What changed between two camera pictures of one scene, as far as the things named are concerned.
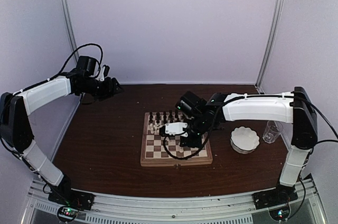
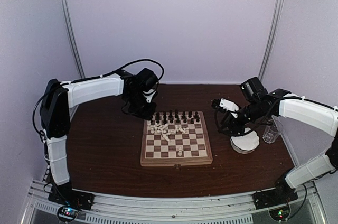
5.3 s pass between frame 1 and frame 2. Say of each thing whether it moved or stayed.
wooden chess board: stayed
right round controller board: stayed
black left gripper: moved
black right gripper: moved
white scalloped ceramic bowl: stayed
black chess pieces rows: stayed
